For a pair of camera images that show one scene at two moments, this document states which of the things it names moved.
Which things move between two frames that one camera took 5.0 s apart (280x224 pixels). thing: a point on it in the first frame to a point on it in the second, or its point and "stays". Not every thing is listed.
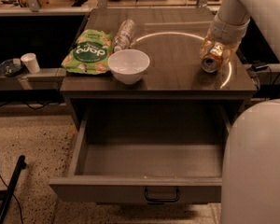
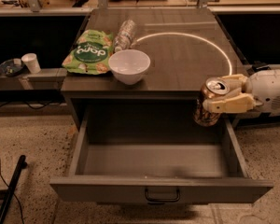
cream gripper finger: x=206 y=44 to x=238 y=83
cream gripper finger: x=229 y=50 to x=237 y=103
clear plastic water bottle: x=124 y=35 stays
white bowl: x=128 y=65 stays
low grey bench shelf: x=45 y=78 stays
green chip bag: x=91 y=52 stays
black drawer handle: x=162 y=200 stays
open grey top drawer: x=147 y=155 stays
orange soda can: x=212 y=61 to x=211 y=88
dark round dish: x=10 y=67 stays
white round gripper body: x=228 y=33 to x=268 y=89
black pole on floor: x=21 y=164 stays
